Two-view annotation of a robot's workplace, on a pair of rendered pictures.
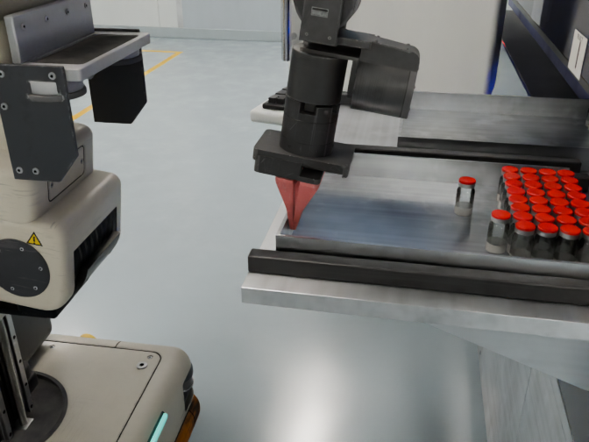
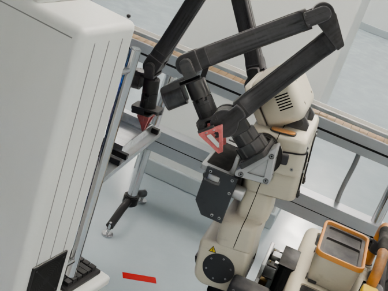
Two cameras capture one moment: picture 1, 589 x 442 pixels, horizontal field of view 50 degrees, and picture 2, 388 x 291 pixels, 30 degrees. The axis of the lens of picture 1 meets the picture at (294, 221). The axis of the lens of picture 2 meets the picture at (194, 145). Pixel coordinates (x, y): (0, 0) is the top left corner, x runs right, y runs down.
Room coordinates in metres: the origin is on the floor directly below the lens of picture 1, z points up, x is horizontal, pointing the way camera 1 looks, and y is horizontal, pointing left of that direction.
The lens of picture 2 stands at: (3.00, 0.22, 1.95)
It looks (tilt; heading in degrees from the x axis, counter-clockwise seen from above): 24 degrees down; 181
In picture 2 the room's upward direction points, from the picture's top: 19 degrees clockwise
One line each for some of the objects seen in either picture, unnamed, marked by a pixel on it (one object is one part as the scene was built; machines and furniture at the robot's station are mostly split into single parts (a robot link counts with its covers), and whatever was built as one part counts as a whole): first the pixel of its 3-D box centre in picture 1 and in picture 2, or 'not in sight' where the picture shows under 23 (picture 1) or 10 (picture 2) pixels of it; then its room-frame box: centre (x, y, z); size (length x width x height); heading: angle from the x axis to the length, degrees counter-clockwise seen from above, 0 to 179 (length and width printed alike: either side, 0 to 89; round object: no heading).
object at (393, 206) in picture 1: (436, 210); (94, 120); (0.68, -0.17, 0.90); 0.34 x 0.26 x 0.04; 79
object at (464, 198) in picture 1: (464, 197); not in sight; (0.71, -0.21, 0.90); 0.02 x 0.02 x 0.04
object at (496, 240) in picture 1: (498, 231); not in sight; (0.61, -0.22, 0.91); 0.02 x 0.02 x 0.05
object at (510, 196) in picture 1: (514, 211); not in sight; (0.66, -0.26, 0.91); 0.18 x 0.02 x 0.05; 169
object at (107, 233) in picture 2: not in sight; (128, 205); (-0.27, -0.05, 0.07); 0.50 x 0.08 x 0.14; 169
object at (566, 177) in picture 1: (574, 217); not in sight; (0.65, -0.32, 0.91); 0.18 x 0.02 x 0.05; 169
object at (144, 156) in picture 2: not in sight; (149, 140); (-0.27, -0.05, 0.46); 0.09 x 0.09 x 0.77; 79
